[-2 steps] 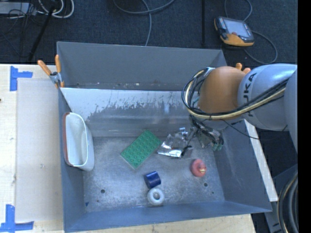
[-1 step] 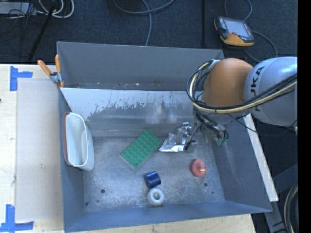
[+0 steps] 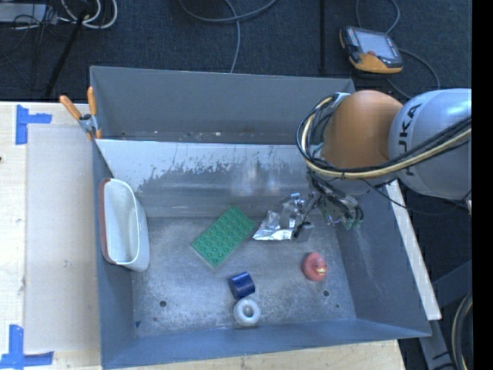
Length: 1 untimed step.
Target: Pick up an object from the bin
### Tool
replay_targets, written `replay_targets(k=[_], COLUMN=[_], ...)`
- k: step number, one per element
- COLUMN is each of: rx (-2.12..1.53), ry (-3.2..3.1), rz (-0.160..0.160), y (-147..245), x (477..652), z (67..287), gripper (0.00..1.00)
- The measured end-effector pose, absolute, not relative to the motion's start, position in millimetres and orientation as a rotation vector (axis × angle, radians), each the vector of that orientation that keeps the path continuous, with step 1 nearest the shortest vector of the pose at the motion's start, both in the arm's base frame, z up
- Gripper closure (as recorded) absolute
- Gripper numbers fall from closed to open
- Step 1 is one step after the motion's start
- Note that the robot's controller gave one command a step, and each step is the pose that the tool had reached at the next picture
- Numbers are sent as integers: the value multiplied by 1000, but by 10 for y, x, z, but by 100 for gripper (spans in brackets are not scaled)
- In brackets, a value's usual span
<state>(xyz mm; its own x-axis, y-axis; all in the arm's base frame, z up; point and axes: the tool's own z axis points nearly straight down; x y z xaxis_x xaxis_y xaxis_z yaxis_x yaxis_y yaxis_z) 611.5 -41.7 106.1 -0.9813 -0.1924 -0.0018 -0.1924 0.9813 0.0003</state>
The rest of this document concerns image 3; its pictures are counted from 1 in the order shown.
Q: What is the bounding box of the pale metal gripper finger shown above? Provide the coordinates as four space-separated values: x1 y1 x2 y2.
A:
282 191 306 227
293 206 316 243

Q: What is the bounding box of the crumpled silver foil packet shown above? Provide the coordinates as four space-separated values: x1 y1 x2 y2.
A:
252 209 298 242

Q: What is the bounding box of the red rubber duck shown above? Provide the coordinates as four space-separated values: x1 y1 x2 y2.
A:
300 251 329 283

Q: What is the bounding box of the green studded flat plate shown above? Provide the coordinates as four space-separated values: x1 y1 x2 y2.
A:
189 205 258 271

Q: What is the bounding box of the blue cylinder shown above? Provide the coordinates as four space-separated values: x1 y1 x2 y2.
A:
227 271 257 301

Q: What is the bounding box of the grey metal bin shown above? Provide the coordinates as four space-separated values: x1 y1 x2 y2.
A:
89 66 433 370

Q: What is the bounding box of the white tub with red-brown rim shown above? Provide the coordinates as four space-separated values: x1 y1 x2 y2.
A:
98 177 151 273

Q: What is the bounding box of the pale wood board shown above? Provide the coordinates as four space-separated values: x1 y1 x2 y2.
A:
23 123 102 356

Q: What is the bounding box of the white ring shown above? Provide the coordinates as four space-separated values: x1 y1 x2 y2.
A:
233 298 262 328

